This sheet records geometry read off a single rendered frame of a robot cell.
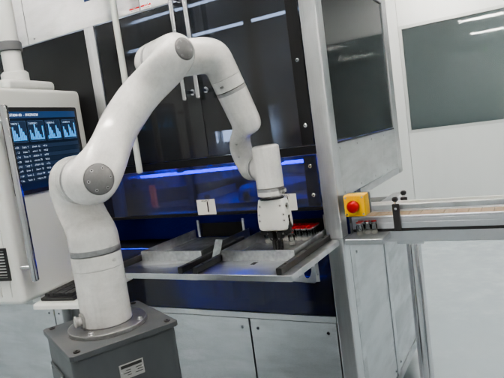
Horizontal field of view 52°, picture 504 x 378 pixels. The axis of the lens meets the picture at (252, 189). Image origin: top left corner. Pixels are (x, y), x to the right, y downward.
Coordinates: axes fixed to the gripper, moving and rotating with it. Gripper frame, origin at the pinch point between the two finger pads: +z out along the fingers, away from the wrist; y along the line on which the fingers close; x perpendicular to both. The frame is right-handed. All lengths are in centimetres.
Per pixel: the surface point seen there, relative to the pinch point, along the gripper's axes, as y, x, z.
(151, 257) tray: 49.7, 1.9, 3.0
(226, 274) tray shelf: 10.0, 15.8, 4.4
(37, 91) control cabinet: 89, 4, -62
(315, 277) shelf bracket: -1.2, -22.8, 17.5
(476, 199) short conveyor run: -54, -38, -5
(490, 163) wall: -29, -484, 35
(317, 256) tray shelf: -10.9, -4.1, 4.4
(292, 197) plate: 4.2, -23.9, -11.3
